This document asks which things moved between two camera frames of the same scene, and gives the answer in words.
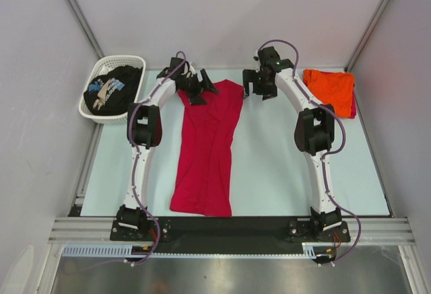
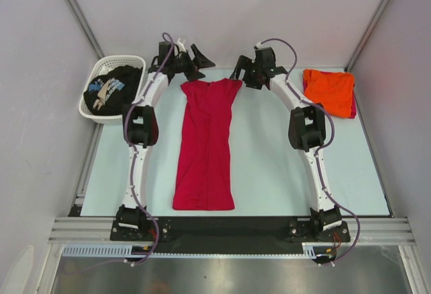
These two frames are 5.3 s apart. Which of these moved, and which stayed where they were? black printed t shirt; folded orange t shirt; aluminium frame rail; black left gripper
Moved: black left gripper
Stayed: black printed t shirt; folded orange t shirt; aluminium frame rail
